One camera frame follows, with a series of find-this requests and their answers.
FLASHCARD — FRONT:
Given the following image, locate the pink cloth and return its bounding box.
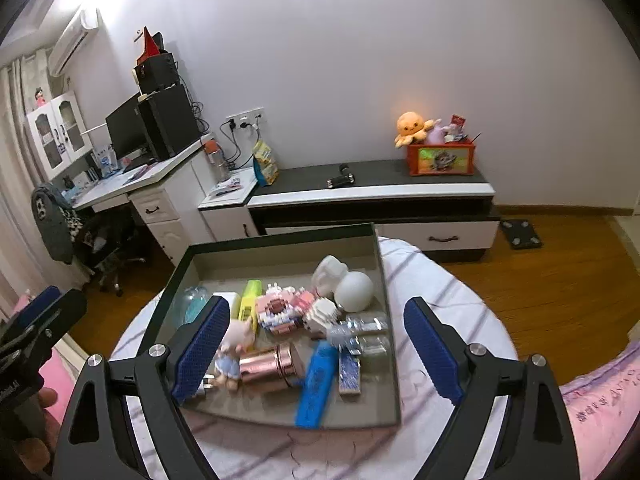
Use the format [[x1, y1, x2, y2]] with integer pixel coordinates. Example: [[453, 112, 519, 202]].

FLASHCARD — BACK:
[[15, 292, 67, 421]]

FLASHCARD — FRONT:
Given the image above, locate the red storage box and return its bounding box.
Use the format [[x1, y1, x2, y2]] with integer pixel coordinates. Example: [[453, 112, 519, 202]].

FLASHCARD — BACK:
[[406, 141, 476, 177]]

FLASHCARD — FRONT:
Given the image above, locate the white desk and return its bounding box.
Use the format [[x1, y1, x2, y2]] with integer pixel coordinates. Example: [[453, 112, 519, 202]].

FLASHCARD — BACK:
[[72, 135, 216, 267]]

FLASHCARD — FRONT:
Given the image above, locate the black and white TV stand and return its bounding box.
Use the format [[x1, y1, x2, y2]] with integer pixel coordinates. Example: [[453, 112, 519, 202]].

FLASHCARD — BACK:
[[247, 158, 501, 264]]

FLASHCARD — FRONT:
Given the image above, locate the black computer tower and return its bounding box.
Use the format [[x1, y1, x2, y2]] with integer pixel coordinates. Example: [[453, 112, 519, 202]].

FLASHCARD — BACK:
[[137, 82, 201, 161]]

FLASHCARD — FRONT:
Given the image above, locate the white glass-door cabinet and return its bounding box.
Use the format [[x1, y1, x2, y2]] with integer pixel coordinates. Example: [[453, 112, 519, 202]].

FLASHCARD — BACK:
[[26, 91, 95, 181]]

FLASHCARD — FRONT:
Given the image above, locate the white wall socket strip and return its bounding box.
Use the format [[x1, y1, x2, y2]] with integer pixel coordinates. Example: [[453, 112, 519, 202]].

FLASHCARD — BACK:
[[226, 106, 264, 129]]

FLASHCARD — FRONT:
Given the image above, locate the pink block toy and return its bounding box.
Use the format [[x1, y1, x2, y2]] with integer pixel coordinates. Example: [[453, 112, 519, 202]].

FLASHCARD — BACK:
[[255, 283, 321, 338]]

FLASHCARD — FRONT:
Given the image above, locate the small black dumbbell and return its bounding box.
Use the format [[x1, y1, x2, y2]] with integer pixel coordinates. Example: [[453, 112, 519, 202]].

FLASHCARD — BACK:
[[326, 164, 357, 188]]

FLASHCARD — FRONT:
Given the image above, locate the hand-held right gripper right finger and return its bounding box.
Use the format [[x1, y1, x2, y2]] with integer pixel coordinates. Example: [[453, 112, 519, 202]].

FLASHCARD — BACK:
[[403, 296, 581, 480]]

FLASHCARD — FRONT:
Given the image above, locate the clear plastic bottle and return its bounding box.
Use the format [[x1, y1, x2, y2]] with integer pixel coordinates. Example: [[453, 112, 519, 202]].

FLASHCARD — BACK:
[[327, 312, 392, 361]]

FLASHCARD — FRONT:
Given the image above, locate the blue highlighter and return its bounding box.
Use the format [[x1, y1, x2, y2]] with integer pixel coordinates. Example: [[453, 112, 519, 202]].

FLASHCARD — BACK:
[[294, 341, 340, 430]]

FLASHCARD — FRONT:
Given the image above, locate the beige curtain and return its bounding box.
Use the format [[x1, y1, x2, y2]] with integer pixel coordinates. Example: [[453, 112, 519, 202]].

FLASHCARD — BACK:
[[0, 57, 51, 306]]

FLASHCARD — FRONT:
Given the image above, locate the white air conditioner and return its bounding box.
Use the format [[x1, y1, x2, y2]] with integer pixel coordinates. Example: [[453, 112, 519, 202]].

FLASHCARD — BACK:
[[47, 7, 101, 77]]

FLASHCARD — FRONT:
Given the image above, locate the black computer monitor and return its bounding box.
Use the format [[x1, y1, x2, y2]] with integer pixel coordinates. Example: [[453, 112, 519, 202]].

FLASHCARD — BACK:
[[105, 94, 151, 161]]

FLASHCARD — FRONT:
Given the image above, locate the small blue white box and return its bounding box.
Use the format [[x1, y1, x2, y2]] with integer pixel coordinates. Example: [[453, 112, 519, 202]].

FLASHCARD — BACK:
[[337, 350, 363, 396]]

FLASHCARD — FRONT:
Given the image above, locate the clear water bottle red cap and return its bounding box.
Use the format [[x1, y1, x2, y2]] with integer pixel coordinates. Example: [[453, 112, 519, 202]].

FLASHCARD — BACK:
[[204, 140, 230, 183]]

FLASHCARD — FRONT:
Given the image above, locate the dark green cardboard box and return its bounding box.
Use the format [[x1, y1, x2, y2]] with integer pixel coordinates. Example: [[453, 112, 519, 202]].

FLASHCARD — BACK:
[[107, 222, 403, 431]]

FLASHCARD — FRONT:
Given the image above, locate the small pig doll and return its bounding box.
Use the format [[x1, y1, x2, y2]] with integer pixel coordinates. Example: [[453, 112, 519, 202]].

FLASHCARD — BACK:
[[215, 317, 257, 391]]

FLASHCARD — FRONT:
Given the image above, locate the black bathroom scale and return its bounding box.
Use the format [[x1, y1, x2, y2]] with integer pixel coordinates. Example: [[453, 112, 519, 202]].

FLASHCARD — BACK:
[[501, 218, 543, 250]]

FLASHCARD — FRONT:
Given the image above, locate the bluish clear bottle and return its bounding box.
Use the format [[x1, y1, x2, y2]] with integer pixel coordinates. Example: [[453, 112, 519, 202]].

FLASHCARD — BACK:
[[170, 286, 211, 331]]

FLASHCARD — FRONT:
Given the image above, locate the red triangular sign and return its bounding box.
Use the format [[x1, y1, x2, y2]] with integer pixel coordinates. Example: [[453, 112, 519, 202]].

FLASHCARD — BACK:
[[137, 26, 161, 61]]

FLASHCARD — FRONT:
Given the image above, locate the person's left hand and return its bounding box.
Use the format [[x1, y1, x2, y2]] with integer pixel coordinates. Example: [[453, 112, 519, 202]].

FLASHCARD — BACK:
[[10, 391, 65, 480]]

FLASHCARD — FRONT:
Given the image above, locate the orange octopus plush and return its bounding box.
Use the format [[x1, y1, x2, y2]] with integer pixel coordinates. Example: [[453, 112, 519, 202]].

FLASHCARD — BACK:
[[395, 111, 435, 148]]

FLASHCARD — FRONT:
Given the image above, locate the white block toy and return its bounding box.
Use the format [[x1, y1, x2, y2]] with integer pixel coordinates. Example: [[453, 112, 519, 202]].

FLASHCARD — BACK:
[[302, 296, 346, 336]]

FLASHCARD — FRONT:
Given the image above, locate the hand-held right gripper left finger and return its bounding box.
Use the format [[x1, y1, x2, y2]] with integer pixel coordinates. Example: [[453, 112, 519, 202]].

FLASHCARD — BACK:
[[52, 295, 232, 480]]

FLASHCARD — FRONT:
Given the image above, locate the yellow highlighter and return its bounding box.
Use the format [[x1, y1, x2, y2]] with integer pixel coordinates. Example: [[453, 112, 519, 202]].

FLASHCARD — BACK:
[[239, 280, 263, 336]]

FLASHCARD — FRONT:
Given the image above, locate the white bedside cabinet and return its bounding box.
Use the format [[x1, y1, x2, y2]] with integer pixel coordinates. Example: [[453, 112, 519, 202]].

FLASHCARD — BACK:
[[197, 167, 261, 246]]

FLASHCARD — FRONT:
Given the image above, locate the yellow blue snack bag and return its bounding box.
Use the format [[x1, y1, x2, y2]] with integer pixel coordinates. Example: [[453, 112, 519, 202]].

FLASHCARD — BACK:
[[251, 140, 280, 188]]

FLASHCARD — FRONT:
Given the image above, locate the dark patterned jacket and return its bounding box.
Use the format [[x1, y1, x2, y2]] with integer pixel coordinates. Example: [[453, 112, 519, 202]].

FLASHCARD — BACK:
[[31, 182, 83, 265]]

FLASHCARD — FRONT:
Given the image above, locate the rose gold metal cylinder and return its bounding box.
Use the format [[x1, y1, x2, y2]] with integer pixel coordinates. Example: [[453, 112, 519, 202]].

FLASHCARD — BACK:
[[239, 344, 306, 388]]

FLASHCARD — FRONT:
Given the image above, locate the black office chair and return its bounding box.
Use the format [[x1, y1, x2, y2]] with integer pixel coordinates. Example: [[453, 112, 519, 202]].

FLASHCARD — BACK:
[[75, 210, 151, 297]]

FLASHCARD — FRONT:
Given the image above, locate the white figurine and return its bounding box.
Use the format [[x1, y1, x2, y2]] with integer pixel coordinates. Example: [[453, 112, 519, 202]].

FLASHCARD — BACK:
[[311, 255, 375, 313]]

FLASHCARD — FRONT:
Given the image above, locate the black power cable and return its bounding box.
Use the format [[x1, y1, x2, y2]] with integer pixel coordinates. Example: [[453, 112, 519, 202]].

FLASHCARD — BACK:
[[220, 120, 261, 171]]

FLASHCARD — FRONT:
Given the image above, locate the flat packet on cabinet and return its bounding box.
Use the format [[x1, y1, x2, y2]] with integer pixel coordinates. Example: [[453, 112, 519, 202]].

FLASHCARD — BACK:
[[210, 177, 243, 196]]

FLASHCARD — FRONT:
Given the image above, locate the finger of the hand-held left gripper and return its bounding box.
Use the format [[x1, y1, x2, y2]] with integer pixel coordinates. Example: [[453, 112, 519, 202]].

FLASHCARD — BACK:
[[19, 289, 88, 363], [0, 286, 61, 341]]

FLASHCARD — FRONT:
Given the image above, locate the pink purple blanket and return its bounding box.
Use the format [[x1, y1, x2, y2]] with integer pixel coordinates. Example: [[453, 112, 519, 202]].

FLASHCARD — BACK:
[[557, 327, 640, 480]]

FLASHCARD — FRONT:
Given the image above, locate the small black box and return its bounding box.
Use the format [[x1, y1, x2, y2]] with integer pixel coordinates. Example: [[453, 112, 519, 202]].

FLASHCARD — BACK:
[[132, 51, 181, 95]]

